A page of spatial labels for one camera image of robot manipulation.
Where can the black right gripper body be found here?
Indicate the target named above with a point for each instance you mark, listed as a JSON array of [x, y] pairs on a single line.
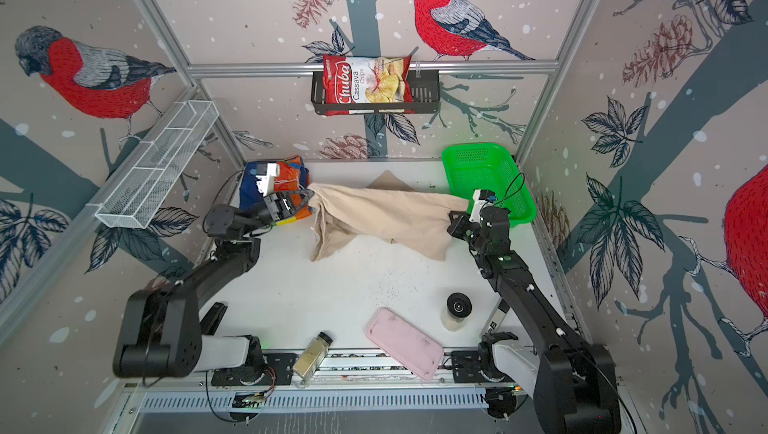
[[464, 230]]

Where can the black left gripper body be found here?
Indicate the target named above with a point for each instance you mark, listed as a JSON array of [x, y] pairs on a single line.
[[276, 210]]

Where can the rainbow striped shorts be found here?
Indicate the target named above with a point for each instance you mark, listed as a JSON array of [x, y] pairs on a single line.
[[293, 176]]

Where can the beige shorts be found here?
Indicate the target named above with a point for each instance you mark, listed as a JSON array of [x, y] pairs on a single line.
[[388, 210]]

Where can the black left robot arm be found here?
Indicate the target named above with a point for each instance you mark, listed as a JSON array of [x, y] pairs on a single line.
[[161, 333]]

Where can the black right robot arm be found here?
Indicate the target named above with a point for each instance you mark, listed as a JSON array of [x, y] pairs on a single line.
[[572, 384]]

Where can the green plastic basket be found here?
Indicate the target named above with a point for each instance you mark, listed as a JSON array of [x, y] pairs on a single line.
[[488, 166]]

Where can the black white marker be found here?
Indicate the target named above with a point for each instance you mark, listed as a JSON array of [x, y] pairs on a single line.
[[496, 318]]

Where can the red Chuba chips bag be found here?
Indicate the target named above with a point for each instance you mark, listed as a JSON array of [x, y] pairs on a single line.
[[352, 81]]

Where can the pink rectangular case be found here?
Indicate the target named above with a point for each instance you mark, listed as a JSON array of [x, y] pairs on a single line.
[[409, 346]]

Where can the black remote-like object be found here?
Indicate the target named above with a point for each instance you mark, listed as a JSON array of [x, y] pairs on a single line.
[[213, 318]]

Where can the spice jar black lid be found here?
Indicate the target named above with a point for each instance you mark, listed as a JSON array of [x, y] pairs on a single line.
[[313, 355]]

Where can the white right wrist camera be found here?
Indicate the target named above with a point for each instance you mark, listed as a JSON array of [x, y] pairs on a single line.
[[481, 198]]

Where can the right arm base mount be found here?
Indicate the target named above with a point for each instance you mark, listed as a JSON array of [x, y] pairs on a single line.
[[474, 368]]

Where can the black wall basket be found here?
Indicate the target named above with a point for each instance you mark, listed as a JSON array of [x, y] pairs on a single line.
[[424, 88]]

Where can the white wire mesh shelf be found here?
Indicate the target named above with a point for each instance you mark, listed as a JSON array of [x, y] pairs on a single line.
[[141, 192]]

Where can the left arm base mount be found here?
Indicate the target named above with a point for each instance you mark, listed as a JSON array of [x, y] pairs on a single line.
[[276, 369]]

